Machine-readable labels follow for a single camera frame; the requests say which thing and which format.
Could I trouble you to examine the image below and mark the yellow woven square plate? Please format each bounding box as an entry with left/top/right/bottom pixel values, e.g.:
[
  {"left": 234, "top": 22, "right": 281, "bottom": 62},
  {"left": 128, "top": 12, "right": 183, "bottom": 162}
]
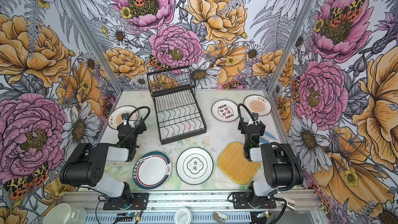
[{"left": 217, "top": 142, "right": 260, "bottom": 185}]

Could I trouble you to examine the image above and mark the white plate green red rim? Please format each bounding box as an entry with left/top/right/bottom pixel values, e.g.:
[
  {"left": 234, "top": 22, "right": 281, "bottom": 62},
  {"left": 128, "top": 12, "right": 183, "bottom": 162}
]
[{"left": 133, "top": 151, "right": 172, "bottom": 190}]

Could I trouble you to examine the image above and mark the white plate with chinese characters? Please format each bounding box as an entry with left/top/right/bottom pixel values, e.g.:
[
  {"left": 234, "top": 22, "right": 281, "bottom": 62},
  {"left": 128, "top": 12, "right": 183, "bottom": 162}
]
[{"left": 176, "top": 147, "right": 214, "bottom": 185}]

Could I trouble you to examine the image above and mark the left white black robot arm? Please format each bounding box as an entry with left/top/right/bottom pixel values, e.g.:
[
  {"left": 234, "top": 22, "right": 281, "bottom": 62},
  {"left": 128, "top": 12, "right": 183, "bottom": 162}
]
[{"left": 59, "top": 106, "right": 150, "bottom": 209}]

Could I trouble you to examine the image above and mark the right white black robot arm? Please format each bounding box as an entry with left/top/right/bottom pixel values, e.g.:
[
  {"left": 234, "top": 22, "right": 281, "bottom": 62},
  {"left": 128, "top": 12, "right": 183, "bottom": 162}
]
[{"left": 237, "top": 103, "right": 304, "bottom": 208}]

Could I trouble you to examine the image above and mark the blue white striped plate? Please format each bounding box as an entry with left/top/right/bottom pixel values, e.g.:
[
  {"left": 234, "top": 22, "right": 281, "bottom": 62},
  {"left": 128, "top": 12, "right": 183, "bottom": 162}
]
[{"left": 259, "top": 131, "right": 277, "bottom": 144}]

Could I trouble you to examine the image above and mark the orange sunburst plate left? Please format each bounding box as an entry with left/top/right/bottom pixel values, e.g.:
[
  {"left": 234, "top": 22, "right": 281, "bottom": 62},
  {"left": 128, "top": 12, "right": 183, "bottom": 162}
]
[{"left": 108, "top": 105, "right": 140, "bottom": 130}]

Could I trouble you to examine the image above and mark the orange sunburst plate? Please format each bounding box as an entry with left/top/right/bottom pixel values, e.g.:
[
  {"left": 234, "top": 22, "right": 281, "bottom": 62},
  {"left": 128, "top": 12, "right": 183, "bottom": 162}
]
[
  {"left": 243, "top": 94, "right": 272, "bottom": 116},
  {"left": 108, "top": 105, "right": 140, "bottom": 130}
]

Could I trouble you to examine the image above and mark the orange sunburst plate right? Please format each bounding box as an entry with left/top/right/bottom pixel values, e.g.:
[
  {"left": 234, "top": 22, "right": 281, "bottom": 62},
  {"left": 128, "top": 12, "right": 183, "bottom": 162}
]
[{"left": 243, "top": 94, "right": 272, "bottom": 116}]

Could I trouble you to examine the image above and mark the grey clip tool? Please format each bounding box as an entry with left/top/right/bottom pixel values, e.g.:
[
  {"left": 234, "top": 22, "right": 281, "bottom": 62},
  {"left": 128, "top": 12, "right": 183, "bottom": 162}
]
[{"left": 212, "top": 212, "right": 228, "bottom": 224}]

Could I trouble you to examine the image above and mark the round white lid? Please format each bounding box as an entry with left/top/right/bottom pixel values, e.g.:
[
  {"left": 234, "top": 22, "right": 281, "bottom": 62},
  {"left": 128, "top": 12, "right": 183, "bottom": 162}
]
[{"left": 174, "top": 207, "right": 192, "bottom": 224}]

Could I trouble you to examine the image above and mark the clear plastic cup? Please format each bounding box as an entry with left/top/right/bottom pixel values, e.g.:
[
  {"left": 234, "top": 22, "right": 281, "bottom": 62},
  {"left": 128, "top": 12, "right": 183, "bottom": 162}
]
[{"left": 43, "top": 203, "right": 87, "bottom": 224}]

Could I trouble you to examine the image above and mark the white plate red ring pattern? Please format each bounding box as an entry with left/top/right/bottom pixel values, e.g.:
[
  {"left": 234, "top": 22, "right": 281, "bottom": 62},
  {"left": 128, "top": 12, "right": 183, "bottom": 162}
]
[{"left": 211, "top": 99, "right": 238, "bottom": 122}]

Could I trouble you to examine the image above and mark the black wire dish rack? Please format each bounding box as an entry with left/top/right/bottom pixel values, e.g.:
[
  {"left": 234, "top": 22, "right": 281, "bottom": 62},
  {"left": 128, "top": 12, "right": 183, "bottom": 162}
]
[{"left": 147, "top": 66, "right": 207, "bottom": 145}]

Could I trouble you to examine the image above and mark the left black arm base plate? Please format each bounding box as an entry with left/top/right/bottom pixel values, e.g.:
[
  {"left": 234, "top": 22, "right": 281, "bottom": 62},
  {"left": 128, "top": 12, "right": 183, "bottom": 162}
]
[{"left": 103, "top": 193, "right": 149, "bottom": 211}]

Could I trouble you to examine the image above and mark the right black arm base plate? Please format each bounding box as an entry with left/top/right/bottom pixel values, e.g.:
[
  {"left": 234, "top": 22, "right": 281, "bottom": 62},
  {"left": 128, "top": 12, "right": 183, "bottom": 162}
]
[{"left": 228, "top": 191, "right": 276, "bottom": 209}]

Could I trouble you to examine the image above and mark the white clip on rail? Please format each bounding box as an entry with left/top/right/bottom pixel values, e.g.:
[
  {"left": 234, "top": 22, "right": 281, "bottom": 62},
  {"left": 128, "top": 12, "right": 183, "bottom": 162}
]
[{"left": 280, "top": 198, "right": 296, "bottom": 211}]

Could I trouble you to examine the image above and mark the aluminium front rail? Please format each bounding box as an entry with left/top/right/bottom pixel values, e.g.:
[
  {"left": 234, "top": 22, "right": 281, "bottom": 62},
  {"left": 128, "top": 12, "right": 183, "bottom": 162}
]
[{"left": 62, "top": 189, "right": 321, "bottom": 212}]

